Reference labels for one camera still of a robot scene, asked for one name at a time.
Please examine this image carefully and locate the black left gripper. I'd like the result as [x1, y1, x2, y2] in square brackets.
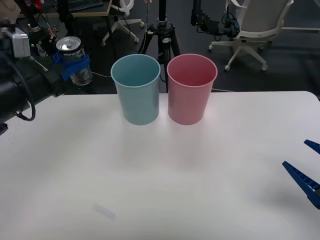
[28, 51, 91, 98]

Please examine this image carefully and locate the black tripod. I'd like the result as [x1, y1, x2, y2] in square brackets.
[138, 0, 181, 94]

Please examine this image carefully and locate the wooden edged desk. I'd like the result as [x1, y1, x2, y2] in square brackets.
[17, 0, 114, 19]

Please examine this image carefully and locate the pink plastic bin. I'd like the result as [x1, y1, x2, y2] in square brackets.
[166, 53, 219, 126]

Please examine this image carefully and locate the white office chair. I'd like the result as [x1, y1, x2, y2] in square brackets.
[100, 0, 146, 47]
[208, 0, 296, 73]

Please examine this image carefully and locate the pale blue plastic bin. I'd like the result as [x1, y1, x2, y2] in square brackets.
[110, 53, 162, 126]

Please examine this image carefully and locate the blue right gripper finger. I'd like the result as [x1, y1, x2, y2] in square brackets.
[303, 139, 320, 154]
[281, 160, 320, 210]

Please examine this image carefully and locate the black drink can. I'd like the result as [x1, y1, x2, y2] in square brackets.
[55, 36, 94, 90]

